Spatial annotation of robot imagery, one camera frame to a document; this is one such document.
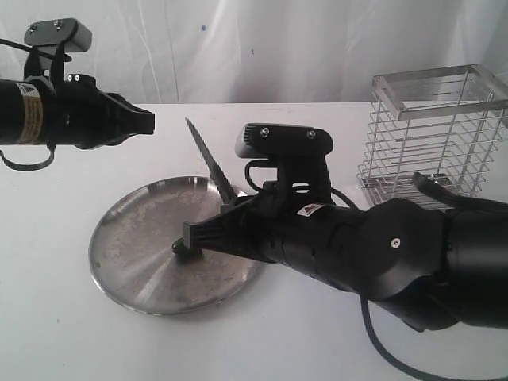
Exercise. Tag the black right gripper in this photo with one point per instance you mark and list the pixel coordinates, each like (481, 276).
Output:
(299, 234)

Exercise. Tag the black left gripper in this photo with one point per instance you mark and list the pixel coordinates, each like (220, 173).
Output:
(82, 114)

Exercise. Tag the black handled serrated knife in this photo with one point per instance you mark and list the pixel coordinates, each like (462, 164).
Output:
(224, 186)

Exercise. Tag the green cucumber piece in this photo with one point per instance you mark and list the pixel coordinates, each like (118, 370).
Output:
(183, 253)

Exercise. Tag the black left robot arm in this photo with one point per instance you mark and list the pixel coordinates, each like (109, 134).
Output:
(28, 111)

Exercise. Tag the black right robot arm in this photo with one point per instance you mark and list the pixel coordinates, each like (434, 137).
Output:
(431, 269)

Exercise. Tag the round steel plate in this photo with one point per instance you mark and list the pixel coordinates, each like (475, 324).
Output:
(133, 251)

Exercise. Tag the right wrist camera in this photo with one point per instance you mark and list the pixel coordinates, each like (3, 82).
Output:
(264, 140)

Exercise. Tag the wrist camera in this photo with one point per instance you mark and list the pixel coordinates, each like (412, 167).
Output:
(71, 33)
(264, 140)

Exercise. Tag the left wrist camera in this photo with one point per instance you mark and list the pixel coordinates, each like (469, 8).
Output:
(71, 33)

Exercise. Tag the steel wire utensil rack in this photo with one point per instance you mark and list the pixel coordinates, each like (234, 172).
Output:
(445, 123)

